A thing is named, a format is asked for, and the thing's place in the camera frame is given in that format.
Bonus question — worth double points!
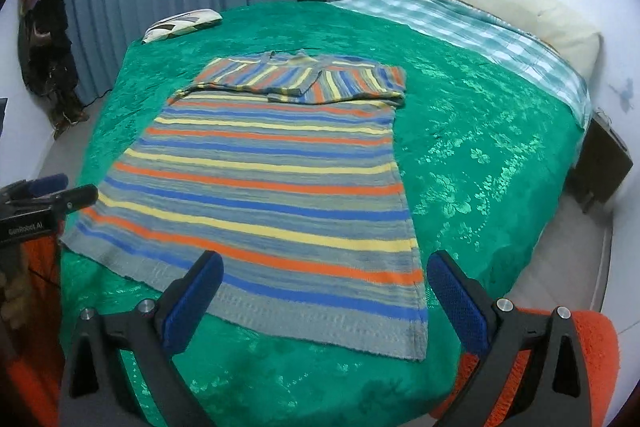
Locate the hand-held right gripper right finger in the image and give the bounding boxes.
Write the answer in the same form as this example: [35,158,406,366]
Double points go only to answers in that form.
[427,249,596,427]

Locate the green floral blanket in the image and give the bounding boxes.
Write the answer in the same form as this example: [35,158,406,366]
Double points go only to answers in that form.
[59,0,586,427]

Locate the striped knit sweater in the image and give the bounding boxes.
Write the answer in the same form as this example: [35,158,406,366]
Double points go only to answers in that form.
[60,49,430,363]

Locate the orange rug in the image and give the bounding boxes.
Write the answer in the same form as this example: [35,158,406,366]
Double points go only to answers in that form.
[20,227,621,427]

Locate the person's left hand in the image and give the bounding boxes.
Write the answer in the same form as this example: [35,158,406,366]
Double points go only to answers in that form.
[0,259,28,325]

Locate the green checked bed sheet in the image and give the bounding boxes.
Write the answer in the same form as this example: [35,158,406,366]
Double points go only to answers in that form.
[332,0,591,128]

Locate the cream pillow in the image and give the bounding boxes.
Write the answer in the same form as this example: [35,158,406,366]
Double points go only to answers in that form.
[395,0,603,78]

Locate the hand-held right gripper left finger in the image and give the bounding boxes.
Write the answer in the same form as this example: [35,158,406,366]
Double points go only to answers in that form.
[61,251,224,427]

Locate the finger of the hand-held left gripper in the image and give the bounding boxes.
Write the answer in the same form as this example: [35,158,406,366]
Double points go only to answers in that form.
[50,185,99,214]
[27,173,69,198]

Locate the brown bedside table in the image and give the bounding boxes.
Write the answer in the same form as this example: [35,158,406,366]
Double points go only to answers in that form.
[567,107,633,212]

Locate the folded cream patterned cloth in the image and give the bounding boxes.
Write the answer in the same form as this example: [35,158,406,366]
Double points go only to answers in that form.
[141,8,223,44]

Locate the dark hanging clothes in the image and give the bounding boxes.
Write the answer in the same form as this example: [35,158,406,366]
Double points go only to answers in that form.
[17,0,91,140]

